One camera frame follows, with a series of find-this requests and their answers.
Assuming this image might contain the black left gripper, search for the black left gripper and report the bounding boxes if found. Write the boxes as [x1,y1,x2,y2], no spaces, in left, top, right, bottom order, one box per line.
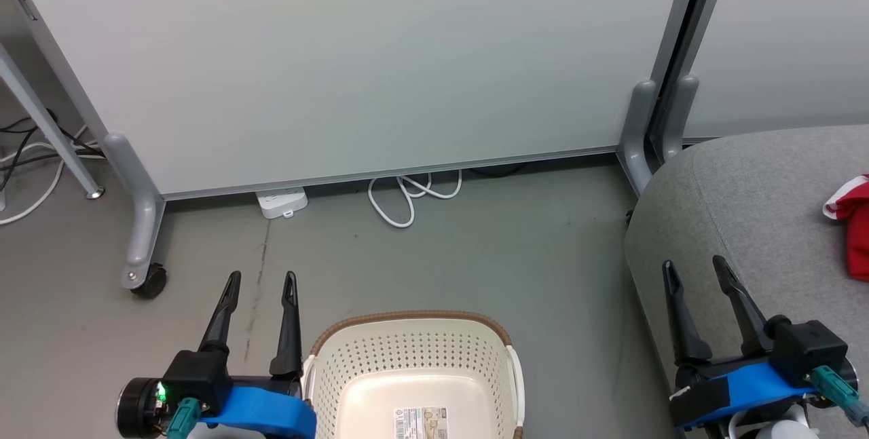
[115,271,303,439]

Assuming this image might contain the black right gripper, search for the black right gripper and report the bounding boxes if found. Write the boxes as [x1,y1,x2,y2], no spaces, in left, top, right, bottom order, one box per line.
[662,256,851,389]

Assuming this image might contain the red clothing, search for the red clothing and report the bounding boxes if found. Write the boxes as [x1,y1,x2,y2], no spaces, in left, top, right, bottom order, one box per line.
[822,174,869,282]

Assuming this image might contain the cream perforated laundry basket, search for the cream perforated laundry basket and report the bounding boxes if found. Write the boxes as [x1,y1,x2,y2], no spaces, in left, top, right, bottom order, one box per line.
[302,310,525,439]

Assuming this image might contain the printed basket label sticker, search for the printed basket label sticker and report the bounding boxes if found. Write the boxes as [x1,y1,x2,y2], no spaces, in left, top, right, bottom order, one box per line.
[392,406,449,439]

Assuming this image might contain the grey fabric sofa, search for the grey fabric sofa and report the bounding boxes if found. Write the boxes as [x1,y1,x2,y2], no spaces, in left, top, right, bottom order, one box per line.
[623,126,869,439]

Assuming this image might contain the black caster wheel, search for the black caster wheel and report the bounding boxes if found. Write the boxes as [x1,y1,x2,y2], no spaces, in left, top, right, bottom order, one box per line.
[130,263,168,300]

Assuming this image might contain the white power strip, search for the white power strip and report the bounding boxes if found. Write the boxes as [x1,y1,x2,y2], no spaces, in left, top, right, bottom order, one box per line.
[256,186,309,220]

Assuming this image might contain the grey partition foot with caster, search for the grey partition foot with caster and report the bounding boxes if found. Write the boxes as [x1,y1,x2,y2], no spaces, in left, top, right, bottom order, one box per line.
[103,132,166,290]

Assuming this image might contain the grey metal table leg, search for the grey metal table leg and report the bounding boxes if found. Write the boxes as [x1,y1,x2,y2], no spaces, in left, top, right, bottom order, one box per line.
[0,45,105,200]

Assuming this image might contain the narrow white partition panel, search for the narrow white partition panel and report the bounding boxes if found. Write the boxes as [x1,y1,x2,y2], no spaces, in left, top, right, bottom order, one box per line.
[682,0,869,141]

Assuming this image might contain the wide white partition panel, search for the wide white partition panel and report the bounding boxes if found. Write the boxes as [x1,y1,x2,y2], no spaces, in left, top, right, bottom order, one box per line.
[0,0,710,201]

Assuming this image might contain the teal plug left gripper cable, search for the teal plug left gripper cable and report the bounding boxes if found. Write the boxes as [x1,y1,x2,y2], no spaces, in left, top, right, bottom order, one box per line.
[165,397,203,439]

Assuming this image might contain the teal plug gripper cable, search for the teal plug gripper cable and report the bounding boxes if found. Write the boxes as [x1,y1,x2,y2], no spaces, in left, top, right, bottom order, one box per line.
[165,397,203,439]
[808,366,869,427]

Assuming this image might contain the teal plug right gripper cable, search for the teal plug right gripper cable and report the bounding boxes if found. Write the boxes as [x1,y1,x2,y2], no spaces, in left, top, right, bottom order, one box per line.
[808,366,869,427]

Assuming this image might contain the white looped power cable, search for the white looped power cable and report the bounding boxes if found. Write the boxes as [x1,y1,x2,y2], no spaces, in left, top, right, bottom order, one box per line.
[367,169,464,229]

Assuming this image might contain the white floor cable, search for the white floor cable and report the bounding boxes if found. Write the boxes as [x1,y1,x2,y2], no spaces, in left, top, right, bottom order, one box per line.
[0,124,89,226]

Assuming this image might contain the thin black cable under partition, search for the thin black cable under partition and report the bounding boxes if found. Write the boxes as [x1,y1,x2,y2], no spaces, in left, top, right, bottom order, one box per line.
[467,163,528,178]

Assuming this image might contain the black floor cables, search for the black floor cables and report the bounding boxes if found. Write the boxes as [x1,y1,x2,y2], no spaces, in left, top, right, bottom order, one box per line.
[0,108,106,192]

